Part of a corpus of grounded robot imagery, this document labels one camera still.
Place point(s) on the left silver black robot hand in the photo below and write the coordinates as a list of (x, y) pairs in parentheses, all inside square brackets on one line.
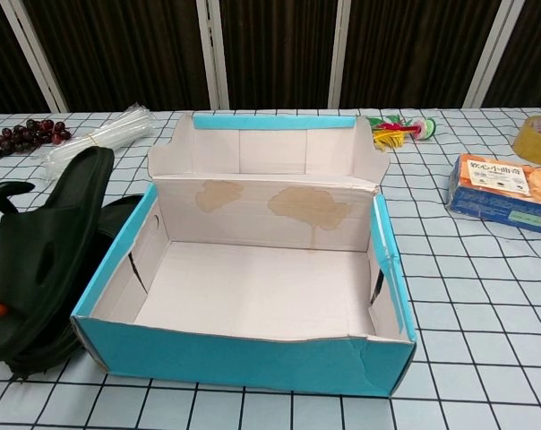
[(11, 189)]

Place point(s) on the black rubber slipper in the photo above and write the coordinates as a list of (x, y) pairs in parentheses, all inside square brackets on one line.
[(60, 215), (118, 215)]

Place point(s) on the light blue shoe box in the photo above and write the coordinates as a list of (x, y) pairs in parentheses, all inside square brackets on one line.
[(252, 286)]

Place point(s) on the orange blue biscuit box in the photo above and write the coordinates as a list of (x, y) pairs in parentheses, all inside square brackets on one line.
[(499, 188)]

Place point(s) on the dark red grape bunch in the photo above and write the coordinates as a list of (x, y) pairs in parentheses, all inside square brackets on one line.
[(28, 134)]

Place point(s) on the clear plastic straw bundle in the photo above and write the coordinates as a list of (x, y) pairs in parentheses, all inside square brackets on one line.
[(100, 136)]

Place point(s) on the black pleated curtain panel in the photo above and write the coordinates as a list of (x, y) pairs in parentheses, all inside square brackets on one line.
[(530, 54), (279, 54), (127, 54), (409, 54), (2, 67)]

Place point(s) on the colourful feather shuttlecock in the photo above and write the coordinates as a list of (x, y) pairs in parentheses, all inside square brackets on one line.
[(389, 134)]

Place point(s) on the yellow packing tape roll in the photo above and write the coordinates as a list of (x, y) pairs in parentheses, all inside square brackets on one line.
[(530, 145)]

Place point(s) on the white screen frame post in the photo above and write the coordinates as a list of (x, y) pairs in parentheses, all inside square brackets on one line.
[(212, 54), (491, 54), (342, 54), (34, 54)]

